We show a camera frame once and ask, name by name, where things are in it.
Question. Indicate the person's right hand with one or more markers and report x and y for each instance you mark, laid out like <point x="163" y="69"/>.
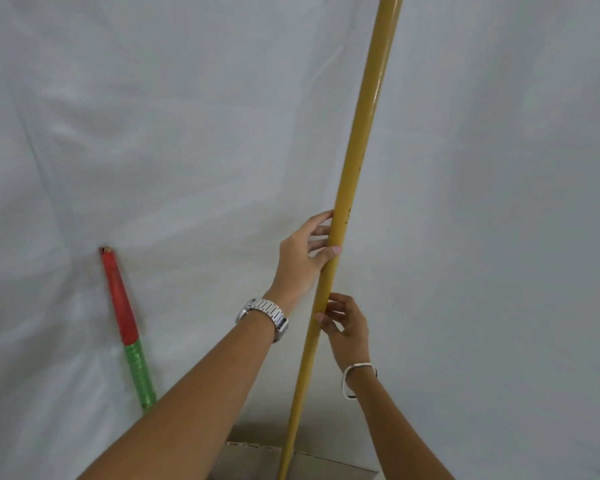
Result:
<point x="352" y="332"/>

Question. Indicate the person's left hand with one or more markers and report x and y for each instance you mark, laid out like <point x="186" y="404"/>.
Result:
<point x="294" y="257"/>

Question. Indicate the person's right fingers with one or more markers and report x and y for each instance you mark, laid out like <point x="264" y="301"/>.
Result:
<point x="334" y="314"/>

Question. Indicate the person's left thumb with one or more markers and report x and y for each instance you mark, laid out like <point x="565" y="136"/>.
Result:
<point x="327" y="257"/>

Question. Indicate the long yellow pole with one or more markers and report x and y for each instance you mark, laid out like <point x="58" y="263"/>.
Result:
<point x="360" y="144"/>

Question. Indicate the person's left forearm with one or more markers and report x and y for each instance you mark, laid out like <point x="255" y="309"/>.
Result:
<point x="200" y="404"/>

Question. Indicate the person's right forearm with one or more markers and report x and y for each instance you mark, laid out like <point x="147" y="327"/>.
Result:
<point x="395" y="434"/>

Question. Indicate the silver metal wristwatch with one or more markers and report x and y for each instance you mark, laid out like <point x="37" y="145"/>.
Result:
<point x="267" y="310"/>

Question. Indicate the white fabric sheet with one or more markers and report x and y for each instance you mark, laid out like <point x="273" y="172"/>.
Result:
<point x="480" y="194"/>

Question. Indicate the brown cardboard box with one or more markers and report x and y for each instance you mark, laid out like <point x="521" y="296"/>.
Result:
<point x="255" y="463"/>

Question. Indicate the red and green stick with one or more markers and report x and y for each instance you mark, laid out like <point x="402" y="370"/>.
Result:
<point x="121" y="297"/>

